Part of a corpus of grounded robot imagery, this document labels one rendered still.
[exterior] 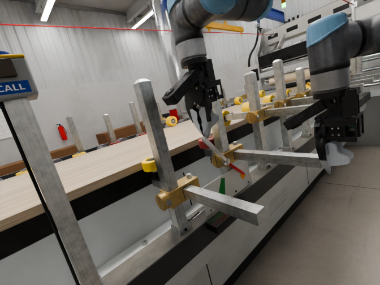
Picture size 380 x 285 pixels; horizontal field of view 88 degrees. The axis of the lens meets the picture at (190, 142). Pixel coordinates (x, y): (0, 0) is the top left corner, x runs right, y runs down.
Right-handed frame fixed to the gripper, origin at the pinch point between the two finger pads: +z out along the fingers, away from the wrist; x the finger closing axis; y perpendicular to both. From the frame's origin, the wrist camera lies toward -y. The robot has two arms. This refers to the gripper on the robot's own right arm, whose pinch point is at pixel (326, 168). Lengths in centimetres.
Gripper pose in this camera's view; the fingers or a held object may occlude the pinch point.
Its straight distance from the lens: 63.2
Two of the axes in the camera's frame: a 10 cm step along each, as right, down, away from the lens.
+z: 2.3, 9.5, 2.1
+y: 6.3, 0.2, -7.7
